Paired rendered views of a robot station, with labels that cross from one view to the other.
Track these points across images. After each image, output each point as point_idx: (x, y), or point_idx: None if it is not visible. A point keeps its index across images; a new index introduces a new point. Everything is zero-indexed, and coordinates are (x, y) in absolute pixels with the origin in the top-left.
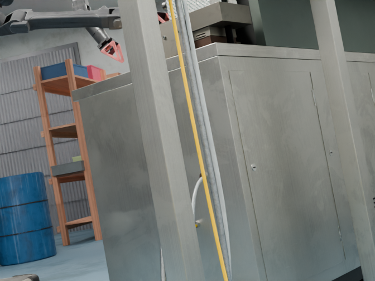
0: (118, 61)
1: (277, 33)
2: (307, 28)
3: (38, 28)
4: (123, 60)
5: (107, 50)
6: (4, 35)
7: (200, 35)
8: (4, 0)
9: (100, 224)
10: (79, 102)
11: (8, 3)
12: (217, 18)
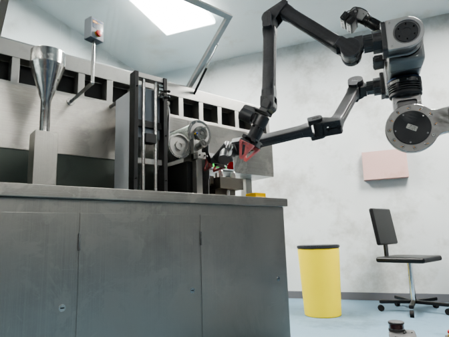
0: (244, 156)
1: None
2: None
3: (304, 137)
4: (240, 157)
5: (253, 150)
6: (333, 134)
7: None
8: (347, 62)
9: (288, 299)
10: (282, 208)
11: (346, 58)
12: None
